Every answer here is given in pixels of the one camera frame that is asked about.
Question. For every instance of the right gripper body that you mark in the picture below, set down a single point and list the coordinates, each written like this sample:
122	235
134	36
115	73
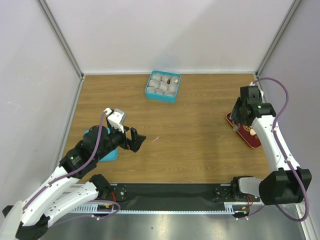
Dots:
238	106

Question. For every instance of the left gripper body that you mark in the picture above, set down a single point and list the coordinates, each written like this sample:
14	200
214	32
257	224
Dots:
117	138

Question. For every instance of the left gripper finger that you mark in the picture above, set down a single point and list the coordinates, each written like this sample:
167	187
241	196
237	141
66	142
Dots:
134	133
136	142

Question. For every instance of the metal tongs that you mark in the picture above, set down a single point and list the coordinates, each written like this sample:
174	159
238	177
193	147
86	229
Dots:
235	125

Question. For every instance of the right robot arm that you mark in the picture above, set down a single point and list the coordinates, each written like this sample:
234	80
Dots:
286	181

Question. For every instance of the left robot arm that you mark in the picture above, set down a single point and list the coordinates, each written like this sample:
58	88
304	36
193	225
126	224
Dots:
31	219

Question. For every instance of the red chocolate tray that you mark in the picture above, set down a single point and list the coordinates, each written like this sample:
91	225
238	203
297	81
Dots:
244	132

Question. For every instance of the white oval chocolate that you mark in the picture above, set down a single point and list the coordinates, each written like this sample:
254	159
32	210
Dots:
252	132

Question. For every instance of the teal chocolate box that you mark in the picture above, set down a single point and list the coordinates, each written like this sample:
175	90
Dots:
157	88

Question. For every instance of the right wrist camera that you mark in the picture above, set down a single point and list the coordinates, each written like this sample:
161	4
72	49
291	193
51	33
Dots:
257	84

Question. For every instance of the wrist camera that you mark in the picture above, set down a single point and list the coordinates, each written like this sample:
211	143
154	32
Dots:
115	118
257	84

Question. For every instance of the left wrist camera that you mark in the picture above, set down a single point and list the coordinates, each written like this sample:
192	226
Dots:
115	118

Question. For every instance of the slotted cable duct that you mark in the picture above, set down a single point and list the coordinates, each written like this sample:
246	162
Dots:
212	208

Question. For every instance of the right aluminium frame post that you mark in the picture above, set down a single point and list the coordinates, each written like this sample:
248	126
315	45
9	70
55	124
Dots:
279	33

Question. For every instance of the aluminium frame post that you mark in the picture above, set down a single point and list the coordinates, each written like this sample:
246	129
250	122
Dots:
279	33
45	8

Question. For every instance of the left aluminium frame post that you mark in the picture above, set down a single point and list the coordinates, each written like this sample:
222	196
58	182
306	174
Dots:
45	8

